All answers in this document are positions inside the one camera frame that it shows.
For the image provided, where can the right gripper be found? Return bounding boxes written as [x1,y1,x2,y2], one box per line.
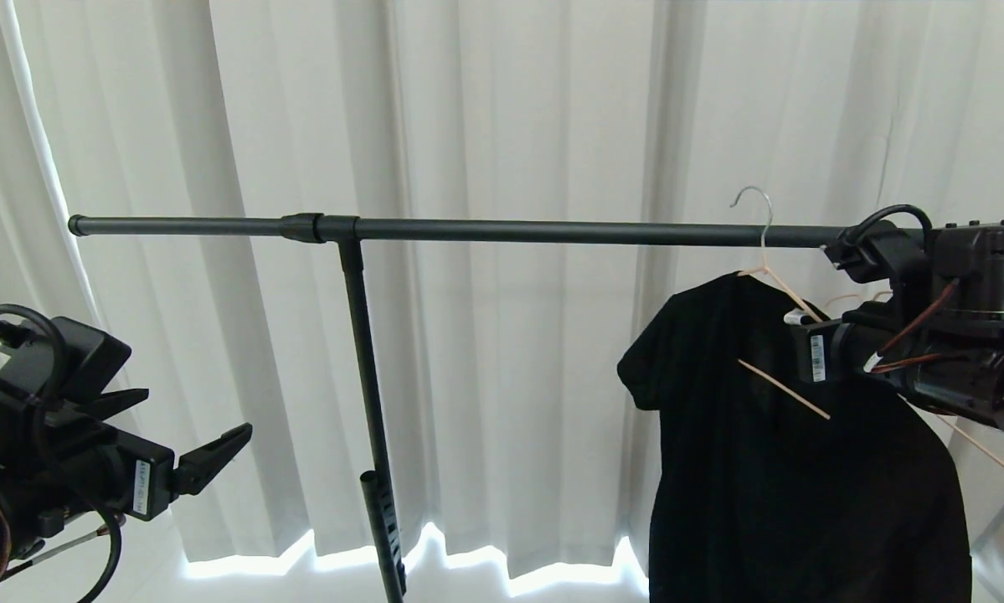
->
[790,321,1004,438]

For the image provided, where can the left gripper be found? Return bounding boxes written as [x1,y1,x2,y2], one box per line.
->
[12,388,254,555]

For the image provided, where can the black garment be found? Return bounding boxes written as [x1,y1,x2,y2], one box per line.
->
[617,272,973,603]

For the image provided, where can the black clothes rack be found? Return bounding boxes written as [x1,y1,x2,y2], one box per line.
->
[66,214,929,603]

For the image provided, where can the white curtain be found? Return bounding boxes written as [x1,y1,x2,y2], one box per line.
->
[0,0,1004,580]

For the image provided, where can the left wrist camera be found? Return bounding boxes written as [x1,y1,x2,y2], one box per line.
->
[0,314,134,460]

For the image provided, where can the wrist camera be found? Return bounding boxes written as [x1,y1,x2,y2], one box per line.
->
[821,219,934,317]
[0,314,134,460]

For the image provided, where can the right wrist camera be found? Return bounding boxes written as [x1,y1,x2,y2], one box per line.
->
[821,219,934,317]

